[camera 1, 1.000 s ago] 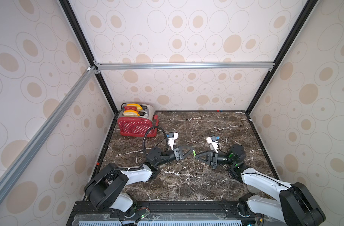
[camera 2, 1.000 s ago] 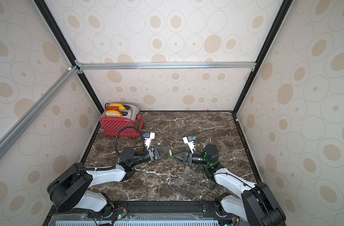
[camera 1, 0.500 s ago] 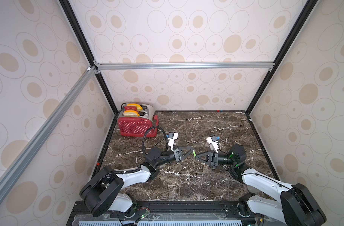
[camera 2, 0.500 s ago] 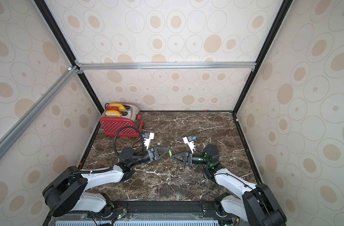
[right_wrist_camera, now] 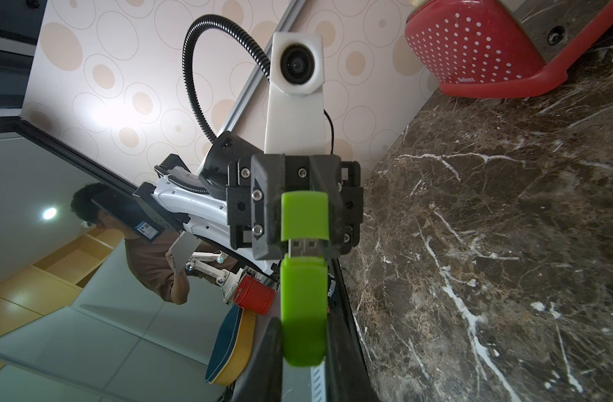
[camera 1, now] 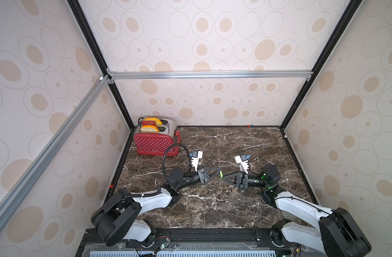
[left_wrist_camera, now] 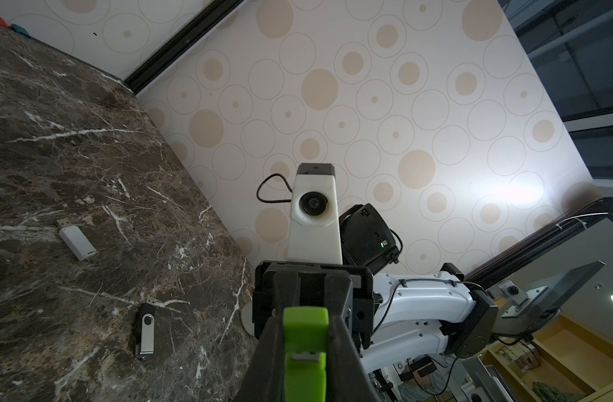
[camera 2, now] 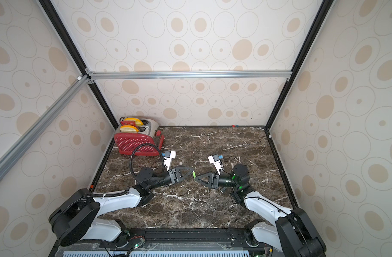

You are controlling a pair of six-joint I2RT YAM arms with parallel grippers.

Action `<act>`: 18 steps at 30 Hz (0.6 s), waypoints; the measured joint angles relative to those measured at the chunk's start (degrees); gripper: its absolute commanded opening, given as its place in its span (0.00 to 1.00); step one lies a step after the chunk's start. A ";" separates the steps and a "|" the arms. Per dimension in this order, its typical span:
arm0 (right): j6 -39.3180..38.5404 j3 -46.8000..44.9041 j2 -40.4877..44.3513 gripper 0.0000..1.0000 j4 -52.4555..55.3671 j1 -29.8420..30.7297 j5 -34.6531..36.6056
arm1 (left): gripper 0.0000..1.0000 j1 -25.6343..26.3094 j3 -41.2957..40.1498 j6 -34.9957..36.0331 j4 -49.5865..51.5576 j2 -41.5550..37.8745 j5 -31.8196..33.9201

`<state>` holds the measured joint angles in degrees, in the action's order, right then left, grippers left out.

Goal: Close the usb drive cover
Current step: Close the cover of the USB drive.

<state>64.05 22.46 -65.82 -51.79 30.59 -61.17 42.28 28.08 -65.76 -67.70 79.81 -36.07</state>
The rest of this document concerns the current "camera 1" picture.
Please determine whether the back toast slice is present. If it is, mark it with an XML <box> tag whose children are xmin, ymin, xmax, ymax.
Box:
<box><xmin>141</xmin><ymin>117</ymin><xmax>163</xmax><ymax>127</ymax></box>

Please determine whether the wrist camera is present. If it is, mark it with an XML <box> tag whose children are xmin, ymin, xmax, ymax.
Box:
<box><xmin>234</xmin><ymin>154</ymin><xmax>250</xmax><ymax>174</ymax></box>
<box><xmin>190</xmin><ymin>151</ymin><xmax>203</xmax><ymax>171</ymax></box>

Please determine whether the left diagonal aluminium bar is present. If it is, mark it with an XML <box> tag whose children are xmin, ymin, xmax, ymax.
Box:
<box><xmin>0</xmin><ymin>75</ymin><xmax>111</xmax><ymax>233</ymax></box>

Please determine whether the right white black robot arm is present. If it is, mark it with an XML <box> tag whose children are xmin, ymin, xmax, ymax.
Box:
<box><xmin>222</xmin><ymin>164</ymin><xmax>372</xmax><ymax>257</ymax></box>

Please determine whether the toast slice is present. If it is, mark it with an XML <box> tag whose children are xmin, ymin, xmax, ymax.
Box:
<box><xmin>141</xmin><ymin>117</ymin><xmax>163</xmax><ymax>127</ymax></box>
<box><xmin>140</xmin><ymin>125</ymin><xmax>159</xmax><ymax>133</ymax></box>

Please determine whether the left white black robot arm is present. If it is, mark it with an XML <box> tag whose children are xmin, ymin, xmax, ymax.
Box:
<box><xmin>91</xmin><ymin>143</ymin><xmax>222</xmax><ymax>247</ymax></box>

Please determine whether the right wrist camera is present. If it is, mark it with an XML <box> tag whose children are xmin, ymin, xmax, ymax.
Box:
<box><xmin>234</xmin><ymin>154</ymin><xmax>250</xmax><ymax>174</ymax></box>

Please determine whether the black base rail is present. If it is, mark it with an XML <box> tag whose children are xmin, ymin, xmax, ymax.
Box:
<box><xmin>75</xmin><ymin>226</ymin><xmax>352</xmax><ymax>257</ymax></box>

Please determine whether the red toaster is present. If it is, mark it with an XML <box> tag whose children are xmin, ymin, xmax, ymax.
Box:
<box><xmin>133</xmin><ymin>117</ymin><xmax>182</xmax><ymax>156</ymax></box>

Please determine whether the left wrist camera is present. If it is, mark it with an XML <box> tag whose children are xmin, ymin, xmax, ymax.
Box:
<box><xmin>190</xmin><ymin>151</ymin><xmax>203</xmax><ymax>171</ymax></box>

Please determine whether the horizontal aluminium bar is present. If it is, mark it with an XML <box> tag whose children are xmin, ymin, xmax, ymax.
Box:
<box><xmin>107</xmin><ymin>70</ymin><xmax>313</xmax><ymax>80</ymax></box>

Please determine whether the front toast slice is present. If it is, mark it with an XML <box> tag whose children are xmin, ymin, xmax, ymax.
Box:
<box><xmin>140</xmin><ymin>125</ymin><xmax>159</xmax><ymax>133</ymax></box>

